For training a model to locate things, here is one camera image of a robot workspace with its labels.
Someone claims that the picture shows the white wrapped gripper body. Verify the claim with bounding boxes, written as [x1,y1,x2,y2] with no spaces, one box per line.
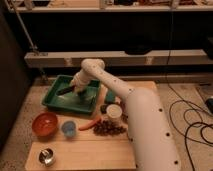
[70,70,91,93]

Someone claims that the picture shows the black handled brush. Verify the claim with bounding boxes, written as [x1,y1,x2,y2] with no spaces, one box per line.
[56,85,86,96]

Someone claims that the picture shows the green plastic tray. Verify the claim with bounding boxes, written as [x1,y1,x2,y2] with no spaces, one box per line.
[42,75,101,115]

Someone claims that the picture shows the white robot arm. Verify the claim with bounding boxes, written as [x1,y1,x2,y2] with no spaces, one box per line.
[71,59,181,171]

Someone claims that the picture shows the green sponge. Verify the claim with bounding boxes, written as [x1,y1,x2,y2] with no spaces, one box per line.
[104,90,116,104]

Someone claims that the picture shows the white small bowl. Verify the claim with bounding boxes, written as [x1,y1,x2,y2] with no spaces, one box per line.
[106,104,122,120]

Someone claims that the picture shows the orange carrot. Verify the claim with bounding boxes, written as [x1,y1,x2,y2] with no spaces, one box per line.
[78,116,101,131]

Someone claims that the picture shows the blue cup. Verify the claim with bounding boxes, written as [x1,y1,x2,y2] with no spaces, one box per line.
[61,121,76,138]

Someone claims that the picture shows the brown grape bunch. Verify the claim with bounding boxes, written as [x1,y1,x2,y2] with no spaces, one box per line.
[93,120,126,136]

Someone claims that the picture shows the red bowl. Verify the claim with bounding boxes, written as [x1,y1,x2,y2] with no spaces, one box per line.
[32,112,58,137]

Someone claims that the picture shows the wooden board table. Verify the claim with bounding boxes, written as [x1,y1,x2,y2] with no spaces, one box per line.
[24,80,158,171]

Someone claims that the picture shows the black object on shelf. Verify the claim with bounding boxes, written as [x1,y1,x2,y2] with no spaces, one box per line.
[124,42,152,55]

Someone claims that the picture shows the silver metal cup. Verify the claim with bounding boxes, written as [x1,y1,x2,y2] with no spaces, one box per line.
[38,148,55,166]

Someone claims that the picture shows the white lower shelf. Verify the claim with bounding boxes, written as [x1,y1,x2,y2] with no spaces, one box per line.
[24,49,213,68]

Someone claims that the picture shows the metal diagonal rod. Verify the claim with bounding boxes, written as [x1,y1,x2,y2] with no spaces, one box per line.
[8,0,47,56]

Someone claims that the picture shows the black floor cables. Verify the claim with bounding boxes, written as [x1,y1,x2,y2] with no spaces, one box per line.
[165,6,213,171]

